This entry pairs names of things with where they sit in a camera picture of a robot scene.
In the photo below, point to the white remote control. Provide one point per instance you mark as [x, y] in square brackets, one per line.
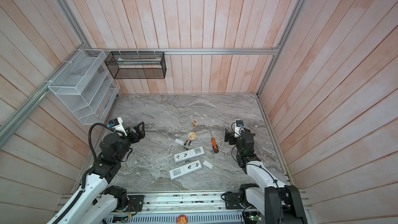
[188, 154]
[185, 169]

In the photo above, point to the white wire mesh shelf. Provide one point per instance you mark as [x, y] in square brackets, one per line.
[86, 90]

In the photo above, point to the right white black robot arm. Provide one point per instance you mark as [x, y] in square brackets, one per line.
[277, 202]

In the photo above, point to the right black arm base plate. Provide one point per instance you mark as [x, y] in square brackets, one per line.
[233, 200]

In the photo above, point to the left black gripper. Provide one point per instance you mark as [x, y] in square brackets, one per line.
[136, 138]

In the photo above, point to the horizontal aluminium wall rail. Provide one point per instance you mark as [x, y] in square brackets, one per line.
[195, 51]

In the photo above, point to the round wooden coaster sticker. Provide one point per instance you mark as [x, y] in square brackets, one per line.
[192, 136]

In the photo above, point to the orange handled screwdriver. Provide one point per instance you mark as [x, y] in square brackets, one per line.
[213, 141]

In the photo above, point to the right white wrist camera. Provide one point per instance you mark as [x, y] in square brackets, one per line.
[239, 127]

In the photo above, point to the white battery cover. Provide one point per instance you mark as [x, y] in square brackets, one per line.
[180, 142]
[208, 165]

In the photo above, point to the aluminium front rail frame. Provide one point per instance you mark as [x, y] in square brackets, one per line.
[182, 200]

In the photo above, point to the black wire mesh basket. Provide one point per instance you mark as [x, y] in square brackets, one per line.
[136, 64]

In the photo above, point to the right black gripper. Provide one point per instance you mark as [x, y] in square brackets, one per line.
[232, 137]

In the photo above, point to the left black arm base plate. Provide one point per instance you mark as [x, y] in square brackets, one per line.
[133, 203]

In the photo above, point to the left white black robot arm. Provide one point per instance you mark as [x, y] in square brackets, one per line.
[95, 198]

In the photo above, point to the red round sticker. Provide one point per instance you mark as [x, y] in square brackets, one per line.
[182, 219]

